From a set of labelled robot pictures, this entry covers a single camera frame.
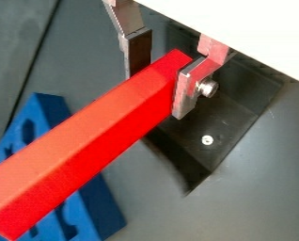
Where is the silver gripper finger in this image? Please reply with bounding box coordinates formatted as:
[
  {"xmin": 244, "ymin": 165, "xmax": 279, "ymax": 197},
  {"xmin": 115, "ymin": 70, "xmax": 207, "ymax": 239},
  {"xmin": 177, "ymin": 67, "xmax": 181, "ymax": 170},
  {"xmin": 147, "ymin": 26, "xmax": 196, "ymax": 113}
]
[{"xmin": 101, "ymin": 0, "xmax": 152, "ymax": 78}]

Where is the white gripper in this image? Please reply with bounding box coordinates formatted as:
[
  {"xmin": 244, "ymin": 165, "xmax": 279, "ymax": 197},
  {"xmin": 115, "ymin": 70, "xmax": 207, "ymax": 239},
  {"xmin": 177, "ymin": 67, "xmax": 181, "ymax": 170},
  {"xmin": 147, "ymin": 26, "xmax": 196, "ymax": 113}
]
[{"xmin": 136, "ymin": 0, "xmax": 299, "ymax": 120}]

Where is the red hexagonal prism block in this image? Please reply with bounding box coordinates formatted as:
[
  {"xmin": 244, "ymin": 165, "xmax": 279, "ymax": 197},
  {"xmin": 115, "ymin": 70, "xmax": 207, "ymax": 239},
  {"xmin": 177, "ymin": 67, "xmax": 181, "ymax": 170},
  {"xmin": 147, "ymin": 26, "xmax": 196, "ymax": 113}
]
[{"xmin": 0, "ymin": 50, "xmax": 191, "ymax": 241}]

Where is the blue foam shape-sorter board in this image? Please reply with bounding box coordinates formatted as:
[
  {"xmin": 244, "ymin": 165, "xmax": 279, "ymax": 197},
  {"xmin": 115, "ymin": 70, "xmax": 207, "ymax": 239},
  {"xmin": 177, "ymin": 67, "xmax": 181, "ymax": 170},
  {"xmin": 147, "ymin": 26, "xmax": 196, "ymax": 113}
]
[{"xmin": 0, "ymin": 93, "xmax": 127, "ymax": 241}]

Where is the black curved cradle stand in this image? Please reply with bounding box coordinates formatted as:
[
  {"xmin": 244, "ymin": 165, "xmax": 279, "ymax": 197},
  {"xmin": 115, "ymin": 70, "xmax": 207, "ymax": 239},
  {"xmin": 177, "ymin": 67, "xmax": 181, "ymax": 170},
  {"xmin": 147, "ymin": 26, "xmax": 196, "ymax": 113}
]
[{"xmin": 144, "ymin": 22, "xmax": 284, "ymax": 197}]

